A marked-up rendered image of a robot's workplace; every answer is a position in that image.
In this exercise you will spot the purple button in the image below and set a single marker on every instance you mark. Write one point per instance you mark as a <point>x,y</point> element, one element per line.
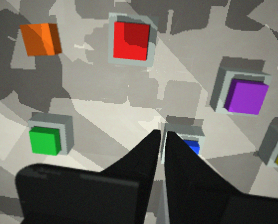
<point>239,91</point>

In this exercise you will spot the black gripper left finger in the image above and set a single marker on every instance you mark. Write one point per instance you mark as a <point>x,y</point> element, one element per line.
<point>117,195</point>

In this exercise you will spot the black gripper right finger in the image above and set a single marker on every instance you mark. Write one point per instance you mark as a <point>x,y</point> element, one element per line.
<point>197,194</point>

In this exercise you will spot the green button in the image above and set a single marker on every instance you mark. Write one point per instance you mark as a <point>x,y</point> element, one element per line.
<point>51,134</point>

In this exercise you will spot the orange block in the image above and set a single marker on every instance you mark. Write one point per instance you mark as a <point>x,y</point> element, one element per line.
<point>41,39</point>

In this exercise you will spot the blue button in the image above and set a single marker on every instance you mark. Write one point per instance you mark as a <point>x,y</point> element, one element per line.
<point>193,136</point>

